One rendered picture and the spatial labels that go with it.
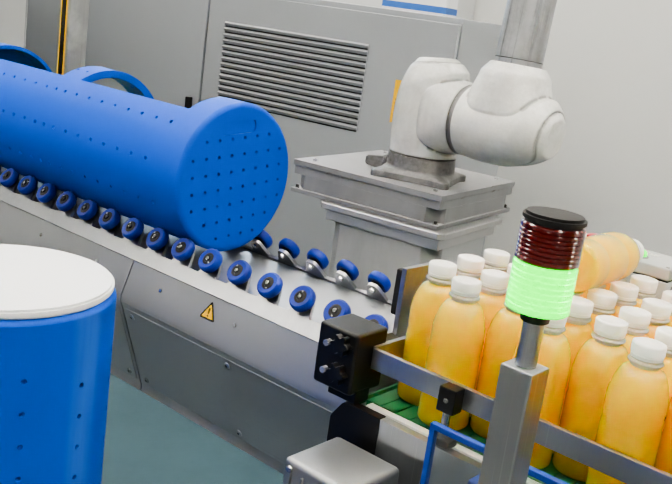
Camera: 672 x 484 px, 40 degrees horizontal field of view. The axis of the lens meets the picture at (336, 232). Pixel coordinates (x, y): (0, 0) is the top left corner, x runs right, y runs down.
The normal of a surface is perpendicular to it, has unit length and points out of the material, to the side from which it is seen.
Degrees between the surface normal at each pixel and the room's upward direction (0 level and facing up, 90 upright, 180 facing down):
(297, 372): 71
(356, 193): 90
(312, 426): 110
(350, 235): 90
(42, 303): 0
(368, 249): 90
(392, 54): 90
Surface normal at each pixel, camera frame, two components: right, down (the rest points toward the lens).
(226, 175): 0.75, 0.25
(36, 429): 0.59, 0.27
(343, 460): 0.14, -0.96
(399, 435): -0.65, 0.09
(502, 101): -0.50, -0.01
